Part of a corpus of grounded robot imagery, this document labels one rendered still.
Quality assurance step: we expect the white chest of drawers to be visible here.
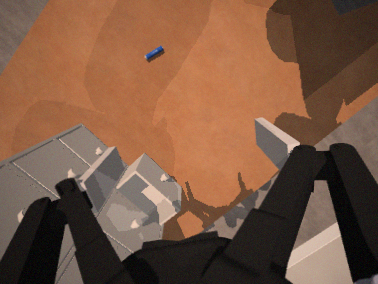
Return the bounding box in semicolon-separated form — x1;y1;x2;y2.
0;123;164;284

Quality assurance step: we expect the grey drawer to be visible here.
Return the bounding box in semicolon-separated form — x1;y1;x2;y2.
11;140;89;199
58;127;108;167
115;153;182;226
96;190;161;254
0;165;74;266
56;242;129;284

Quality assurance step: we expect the blue aaa battery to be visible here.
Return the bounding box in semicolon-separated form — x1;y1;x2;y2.
145;46;164;60

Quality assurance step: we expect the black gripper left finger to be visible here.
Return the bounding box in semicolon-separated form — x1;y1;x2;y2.
0;146;135;284

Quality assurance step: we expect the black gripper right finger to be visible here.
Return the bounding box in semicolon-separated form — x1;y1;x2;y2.
198;117;378;284

